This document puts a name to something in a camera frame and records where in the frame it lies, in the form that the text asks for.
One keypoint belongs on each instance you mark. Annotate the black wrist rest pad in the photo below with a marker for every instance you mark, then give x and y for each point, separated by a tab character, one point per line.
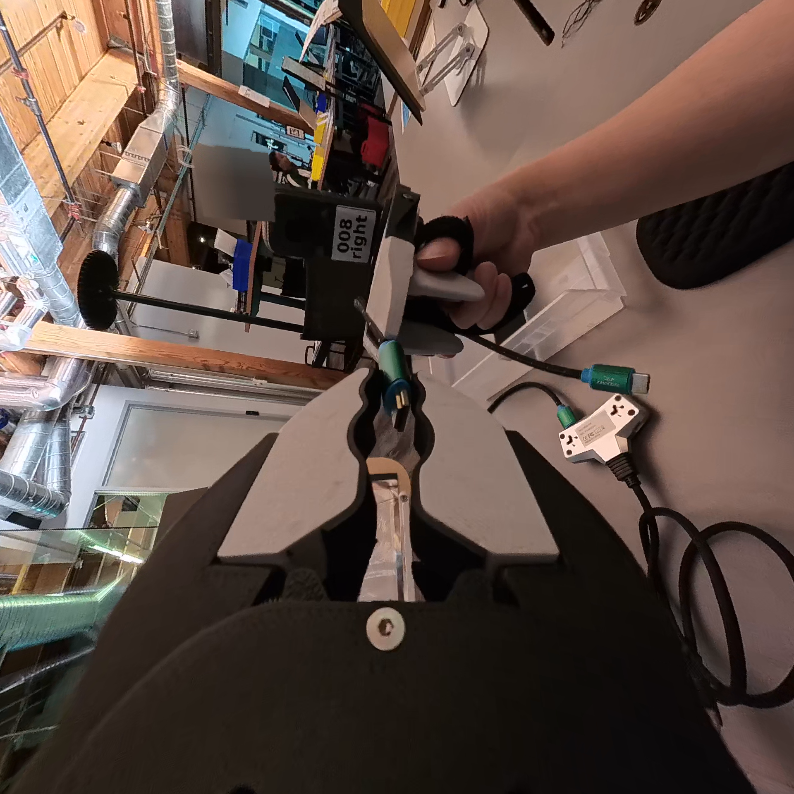
713	236

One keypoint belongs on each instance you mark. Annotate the clear plastic bin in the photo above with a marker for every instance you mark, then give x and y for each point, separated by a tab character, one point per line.
558	322

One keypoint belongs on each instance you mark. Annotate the blue storage bin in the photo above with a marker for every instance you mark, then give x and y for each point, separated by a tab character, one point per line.
243	267

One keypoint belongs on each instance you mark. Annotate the person's right forearm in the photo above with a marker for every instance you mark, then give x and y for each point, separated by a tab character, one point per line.
620	155

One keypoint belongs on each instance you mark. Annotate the black flat bar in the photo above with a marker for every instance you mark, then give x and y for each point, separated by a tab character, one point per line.
538	25

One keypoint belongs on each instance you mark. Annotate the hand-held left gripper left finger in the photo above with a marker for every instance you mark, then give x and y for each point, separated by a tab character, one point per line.
298	490

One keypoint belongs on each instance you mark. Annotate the silver ventilation duct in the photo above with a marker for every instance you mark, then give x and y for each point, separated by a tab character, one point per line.
37	384
133	167

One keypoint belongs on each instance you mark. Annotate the red storage bin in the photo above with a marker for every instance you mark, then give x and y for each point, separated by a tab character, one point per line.
375	142

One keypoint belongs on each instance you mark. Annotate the white folding stand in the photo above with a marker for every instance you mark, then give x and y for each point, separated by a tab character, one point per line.
468	68

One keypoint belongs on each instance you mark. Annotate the green HDMI plug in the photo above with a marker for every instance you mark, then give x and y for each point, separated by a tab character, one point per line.
566	417
392	366

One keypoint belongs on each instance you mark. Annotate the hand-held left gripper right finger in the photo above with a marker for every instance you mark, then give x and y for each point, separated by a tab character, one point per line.
477	490

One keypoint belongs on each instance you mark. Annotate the yellow storage bin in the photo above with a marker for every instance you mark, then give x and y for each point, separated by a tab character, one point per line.
320	155

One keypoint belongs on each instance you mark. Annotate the dark round disc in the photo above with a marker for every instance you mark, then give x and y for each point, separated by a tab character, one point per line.
649	9

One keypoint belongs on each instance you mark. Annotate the black disc on pole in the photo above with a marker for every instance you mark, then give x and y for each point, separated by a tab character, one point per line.
99	288

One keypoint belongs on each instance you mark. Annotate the person's right hand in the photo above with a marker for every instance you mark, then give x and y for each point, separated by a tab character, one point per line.
496	248

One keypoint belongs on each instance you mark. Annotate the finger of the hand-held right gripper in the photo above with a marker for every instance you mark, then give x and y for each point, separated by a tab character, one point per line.
391	291

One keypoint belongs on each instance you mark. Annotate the wooden backed instruction board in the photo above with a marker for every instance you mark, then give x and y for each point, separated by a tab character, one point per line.
384	49

